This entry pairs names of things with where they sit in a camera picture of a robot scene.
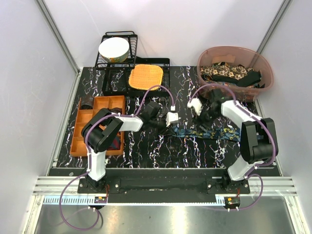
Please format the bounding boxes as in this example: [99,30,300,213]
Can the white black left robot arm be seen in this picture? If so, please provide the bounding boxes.
[81,101,170,193]

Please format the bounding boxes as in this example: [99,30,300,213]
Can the pink translucent plastic tub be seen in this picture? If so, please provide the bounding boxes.
[197,46,274,102]

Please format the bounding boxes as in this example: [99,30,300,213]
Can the orange woven mat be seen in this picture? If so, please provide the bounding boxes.
[129,64,163,91]

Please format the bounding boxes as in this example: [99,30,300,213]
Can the wooden compartment organizer box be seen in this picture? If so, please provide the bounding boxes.
[70,96,125,157]

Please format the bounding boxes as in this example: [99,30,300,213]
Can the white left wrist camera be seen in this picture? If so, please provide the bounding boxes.
[166,112,179,127]

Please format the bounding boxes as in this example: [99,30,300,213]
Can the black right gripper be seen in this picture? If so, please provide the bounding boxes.
[191,104,221,134]

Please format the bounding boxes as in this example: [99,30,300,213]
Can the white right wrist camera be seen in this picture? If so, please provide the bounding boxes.
[187,98,203,116]

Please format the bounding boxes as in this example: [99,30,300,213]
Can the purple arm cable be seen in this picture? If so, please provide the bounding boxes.
[59,85,176,231]
[189,82,280,212]

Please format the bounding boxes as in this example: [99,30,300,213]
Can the white ceramic bowl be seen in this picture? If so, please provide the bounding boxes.
[98,37,130,63]

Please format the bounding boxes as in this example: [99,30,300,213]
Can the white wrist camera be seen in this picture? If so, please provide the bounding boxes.
[166,112,179,127]
[187,98,203,116]

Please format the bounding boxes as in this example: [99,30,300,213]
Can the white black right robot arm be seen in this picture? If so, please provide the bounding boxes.
[187,89,278,193]

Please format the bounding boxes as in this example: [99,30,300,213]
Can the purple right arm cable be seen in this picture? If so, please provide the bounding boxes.
[189,82,280,212]

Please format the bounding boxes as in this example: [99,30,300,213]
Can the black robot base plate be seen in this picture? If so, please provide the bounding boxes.
[78,177,251,195]

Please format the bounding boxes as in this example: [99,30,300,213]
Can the black wire dish rack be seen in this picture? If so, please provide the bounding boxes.
[94,30,171,98]

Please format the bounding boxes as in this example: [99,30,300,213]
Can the maroon blue striped rolled tie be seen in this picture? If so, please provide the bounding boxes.
[110,136,121,150]

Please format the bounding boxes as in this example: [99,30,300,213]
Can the pile of patterned ties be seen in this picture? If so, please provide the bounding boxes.
[200,62,265,88]

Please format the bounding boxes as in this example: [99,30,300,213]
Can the blue floral patterned tie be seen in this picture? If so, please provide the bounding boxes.
[166,127,240,142]

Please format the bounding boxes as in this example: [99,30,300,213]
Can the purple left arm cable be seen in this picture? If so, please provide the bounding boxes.
[59,85,176,231]

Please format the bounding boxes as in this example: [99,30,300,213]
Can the dark blue patterned rolled tie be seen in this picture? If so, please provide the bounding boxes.
[80,96,94,110]

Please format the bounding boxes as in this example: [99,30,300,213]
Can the aluminium frame rail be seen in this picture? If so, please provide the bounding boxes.
[33,176,297,196]

